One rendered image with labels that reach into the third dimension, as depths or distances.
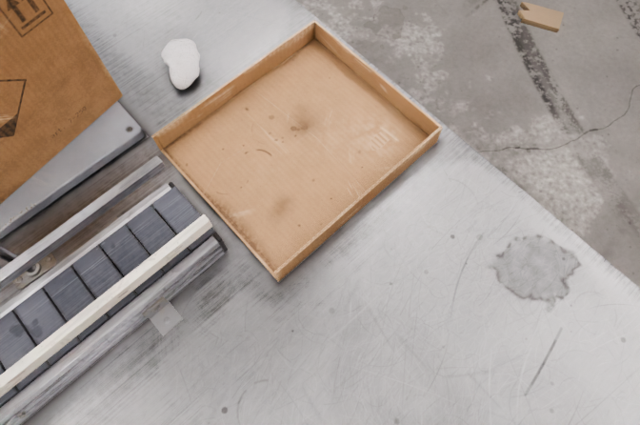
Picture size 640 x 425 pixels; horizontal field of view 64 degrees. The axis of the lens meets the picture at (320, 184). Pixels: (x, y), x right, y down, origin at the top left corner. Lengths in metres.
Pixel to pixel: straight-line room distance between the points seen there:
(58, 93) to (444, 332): 0.56
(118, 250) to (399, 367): 0.36
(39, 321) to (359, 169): 0.43
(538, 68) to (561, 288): 1.36
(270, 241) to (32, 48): 0.36
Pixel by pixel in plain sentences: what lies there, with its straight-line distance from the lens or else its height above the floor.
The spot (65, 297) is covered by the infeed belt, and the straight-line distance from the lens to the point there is 0.67.
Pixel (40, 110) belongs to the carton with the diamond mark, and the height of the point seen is 0.93.
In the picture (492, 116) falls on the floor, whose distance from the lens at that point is 1.83.
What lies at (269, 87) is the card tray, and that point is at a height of 0.83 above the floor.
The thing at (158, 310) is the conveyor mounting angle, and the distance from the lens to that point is 0.68.
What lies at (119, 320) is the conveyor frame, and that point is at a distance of 0.64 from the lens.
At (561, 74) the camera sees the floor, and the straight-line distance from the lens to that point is 2.02.
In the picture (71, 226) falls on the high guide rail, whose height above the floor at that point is 0.96.
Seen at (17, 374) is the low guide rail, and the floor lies 0.91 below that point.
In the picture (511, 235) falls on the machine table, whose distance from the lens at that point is 0.72.
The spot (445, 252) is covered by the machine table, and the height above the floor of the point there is 0.83.
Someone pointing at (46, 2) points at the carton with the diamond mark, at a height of 1.05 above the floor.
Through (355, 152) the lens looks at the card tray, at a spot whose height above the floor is 0.83.
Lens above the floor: 1.47
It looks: 65 degrees down
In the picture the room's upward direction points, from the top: 1 degrees counter-clockwise
